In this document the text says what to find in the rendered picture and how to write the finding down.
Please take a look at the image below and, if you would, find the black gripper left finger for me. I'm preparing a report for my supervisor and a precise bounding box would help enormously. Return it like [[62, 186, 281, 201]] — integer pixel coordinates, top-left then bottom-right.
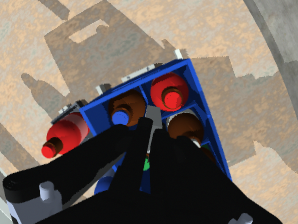
[[3, 105, 154, 224]]

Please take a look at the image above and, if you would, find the brown bottle with white cap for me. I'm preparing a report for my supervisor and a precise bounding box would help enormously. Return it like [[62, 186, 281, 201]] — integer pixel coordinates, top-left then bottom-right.
[[166, 108, 204, 148]]

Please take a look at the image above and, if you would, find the brown bottle with blue cap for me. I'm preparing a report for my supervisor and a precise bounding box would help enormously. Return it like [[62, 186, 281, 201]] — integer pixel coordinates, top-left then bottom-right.
[[108, 86, 147, 127]]

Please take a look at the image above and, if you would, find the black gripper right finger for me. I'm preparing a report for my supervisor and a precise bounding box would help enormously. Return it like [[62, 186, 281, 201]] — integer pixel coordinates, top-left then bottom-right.
[[147, 106, 283, 224]]

